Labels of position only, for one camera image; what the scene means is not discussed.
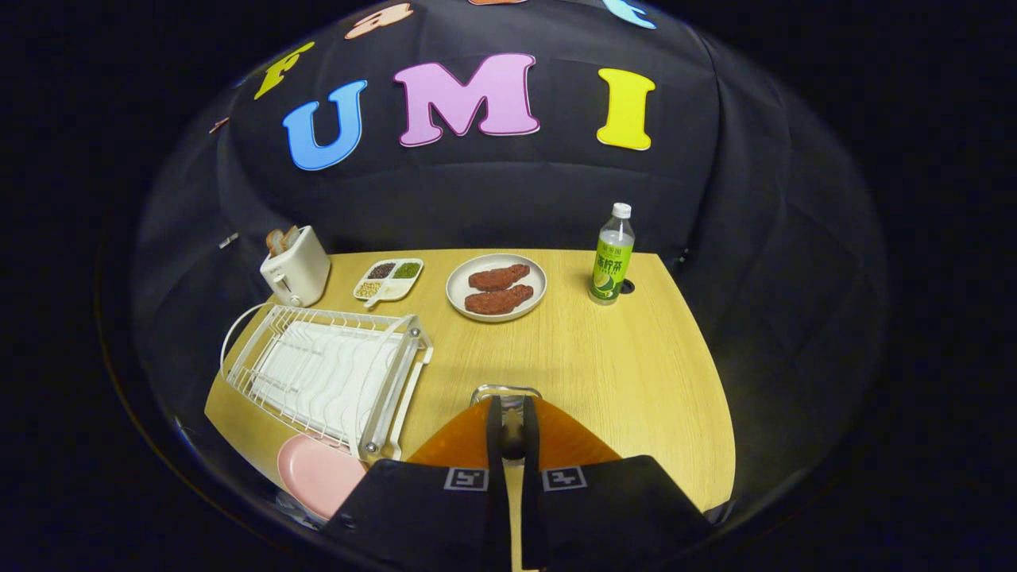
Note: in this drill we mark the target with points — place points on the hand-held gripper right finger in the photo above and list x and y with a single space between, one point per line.
531 445

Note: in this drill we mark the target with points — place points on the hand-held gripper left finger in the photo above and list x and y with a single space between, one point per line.
496 445

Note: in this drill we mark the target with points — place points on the pink plate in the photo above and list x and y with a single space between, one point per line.
318 477

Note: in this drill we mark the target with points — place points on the white round plate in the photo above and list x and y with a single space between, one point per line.
454 287

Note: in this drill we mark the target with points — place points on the red meat piece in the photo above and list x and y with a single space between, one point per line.
499 301
499 277

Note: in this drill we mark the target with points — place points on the white divided snack tray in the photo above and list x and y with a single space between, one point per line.
393 291

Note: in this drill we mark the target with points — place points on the green tea bottle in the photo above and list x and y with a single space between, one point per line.
610 270

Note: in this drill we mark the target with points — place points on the pile of green beans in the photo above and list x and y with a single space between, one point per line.
407 270

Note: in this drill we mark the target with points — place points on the pile of yellow soybeans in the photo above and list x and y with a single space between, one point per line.
368 289

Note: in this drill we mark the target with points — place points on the pile of dark beans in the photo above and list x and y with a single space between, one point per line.
381 271

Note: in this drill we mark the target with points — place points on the black backdrop cloth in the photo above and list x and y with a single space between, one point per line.
477 199

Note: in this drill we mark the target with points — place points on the white toaster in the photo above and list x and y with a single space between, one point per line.
298 274

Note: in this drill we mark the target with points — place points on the toasted bread slice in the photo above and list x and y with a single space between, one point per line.
290 237
275 242

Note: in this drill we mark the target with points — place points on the reddish cloth clip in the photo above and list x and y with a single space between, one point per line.
218 125

